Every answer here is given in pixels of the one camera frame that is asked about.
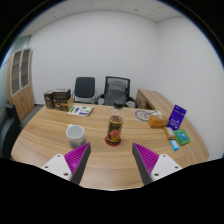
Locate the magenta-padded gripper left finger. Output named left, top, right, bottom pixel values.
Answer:
left=40, top=142, right=92, bottom=185

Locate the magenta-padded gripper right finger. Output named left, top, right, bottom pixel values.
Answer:
left=132, top=143, right=184, bottom=185

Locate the clear drink bottle black cap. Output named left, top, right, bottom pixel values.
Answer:
left=105, top=102, right=126, bottom=145

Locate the white mug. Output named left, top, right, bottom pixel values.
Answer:
left=65, top=123, right=87, bottom=149

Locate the tan snack packet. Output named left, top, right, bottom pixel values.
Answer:
left=162, top=126, right=177, bottom=140

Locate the flat round red coaster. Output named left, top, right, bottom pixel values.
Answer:
left=104, top=134, right=122, bottom=147

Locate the orange-brown cardboard box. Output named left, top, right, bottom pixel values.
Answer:
left=147, top=114, right=170, bottom=129

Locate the green packet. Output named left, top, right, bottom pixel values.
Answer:
left=173, top=129, right=191, bottom=147

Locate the white green purple leaflet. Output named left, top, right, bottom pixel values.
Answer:
left=67, top=104, right=95, bottom=117

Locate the purple hanging package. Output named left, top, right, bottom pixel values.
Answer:
left=166, top=104, right=188, bottom=131

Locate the tan cardboard box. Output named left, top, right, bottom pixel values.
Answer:
left=53, top=97, right=74, bottom=112

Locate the wooden side desk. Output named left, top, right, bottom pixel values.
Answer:
left=135, top=88, right=174, bottom=113

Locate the small dark brown box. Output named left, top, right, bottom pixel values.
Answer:
left=43, top=89, right=55, bottom=110

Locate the dark brown printed box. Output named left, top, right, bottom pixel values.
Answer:
left=52, top=88, right=72, bottom=101

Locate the black office chair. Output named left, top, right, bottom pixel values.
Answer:
left=72, top=76, right=97, bottom=104

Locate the black leather sofa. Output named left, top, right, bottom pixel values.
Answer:
left=0, top=103, right=24, bottom=160

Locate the mesh office chair grey jacket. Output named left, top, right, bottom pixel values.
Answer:
left=94, top=76, right=139, bottom=109

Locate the wooden glass-door cabinet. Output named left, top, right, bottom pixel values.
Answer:
left=7, top=48, right=35, bottom=121

